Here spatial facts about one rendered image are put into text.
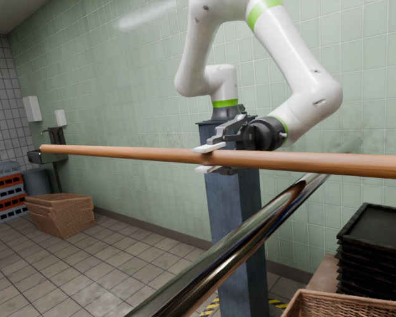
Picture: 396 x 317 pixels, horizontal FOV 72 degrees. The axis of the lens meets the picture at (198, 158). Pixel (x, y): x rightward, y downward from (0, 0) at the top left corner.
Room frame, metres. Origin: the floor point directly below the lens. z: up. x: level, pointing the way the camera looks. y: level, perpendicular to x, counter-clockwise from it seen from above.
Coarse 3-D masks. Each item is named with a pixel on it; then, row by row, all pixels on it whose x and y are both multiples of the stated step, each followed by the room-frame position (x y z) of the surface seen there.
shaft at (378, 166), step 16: (160, 160) 0.59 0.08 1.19; (176, 160) 0.56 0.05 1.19; (192, 160) 0.52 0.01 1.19; (208, 160) 0.50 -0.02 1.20; (224, 160) 0.47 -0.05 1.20; (240, 160) 0.45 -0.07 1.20; (256, 160) 0.43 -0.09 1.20; (272, 160) 0.42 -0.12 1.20; (288, 160) 0.40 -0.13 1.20; (304, 160) 0.38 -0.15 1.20; (320, 160) 0.37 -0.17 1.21; (336, 160) 0.36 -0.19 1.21; (352, 160) 0.35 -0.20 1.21; (368, 160) 0.33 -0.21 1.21; (384, 160) 0.32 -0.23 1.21; (368, 176) 0.34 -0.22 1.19; (384, 176) 0.32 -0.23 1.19
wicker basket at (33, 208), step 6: (60, 198) 3.34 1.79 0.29; (66, 198) 3.35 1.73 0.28; (30, 204) 2.92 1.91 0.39; (90, 204) 3.07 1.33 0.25; (30, 210) 3.01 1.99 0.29; (36, 210) 2.90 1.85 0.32; (42, 210) 2.81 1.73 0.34; (48, 210) 2.72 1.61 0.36; (54, 210) 2.74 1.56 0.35; (54, 216) 2.72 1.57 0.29; (60, 222) 2.76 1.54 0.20; (66, 222) 2.82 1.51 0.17; (72, 222) 2.87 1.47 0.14; (60, 228) 2.75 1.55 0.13
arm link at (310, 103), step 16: (272, 16) 0.85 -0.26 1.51; (288, 16) 0.85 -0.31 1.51; (256, 32) 0.89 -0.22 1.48; (272, 32) 0.83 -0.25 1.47; (288, 32) 0.81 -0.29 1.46; (272, 48) 0.83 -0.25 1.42; (288, 48) 0.78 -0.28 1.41; (304, 48) 0.77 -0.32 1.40; (288, 64) 0.76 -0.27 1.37; (304, 64) 0.73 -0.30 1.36; (320, 64) 0.73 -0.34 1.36; (288, 80) 0.76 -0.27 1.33; (304, 80) 0.71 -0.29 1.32; (320, 80) 0.68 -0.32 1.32; (304, 96) 0.69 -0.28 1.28; (320, 96) 0.66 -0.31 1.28; (336, 96) 0.66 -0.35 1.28; (304, 112) 0.69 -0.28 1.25; (320, 112) 0.67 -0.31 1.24
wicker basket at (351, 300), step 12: (300, 300) 0.69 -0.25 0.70; (312, 300) 0.67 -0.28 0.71; (324, 300) 0.65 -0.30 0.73; (336, 300) 0.63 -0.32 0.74; (348, 300) 0.61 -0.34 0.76; (360, 300) 0.59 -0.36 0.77; (372, 300) 0.57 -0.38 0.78; (384, 300) 0.56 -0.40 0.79; (288, 312) 0.62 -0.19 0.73; (300, 312) 0.69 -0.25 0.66; (312, 312) 0.67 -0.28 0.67; (324, 312) 0.65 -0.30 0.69; (336, 312) 0.63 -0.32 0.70; (348, 312) 0.61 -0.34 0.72; (360, 312) 0.59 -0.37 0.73; (372, 312) 0.58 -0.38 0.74; (384, 312) 0.56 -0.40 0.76
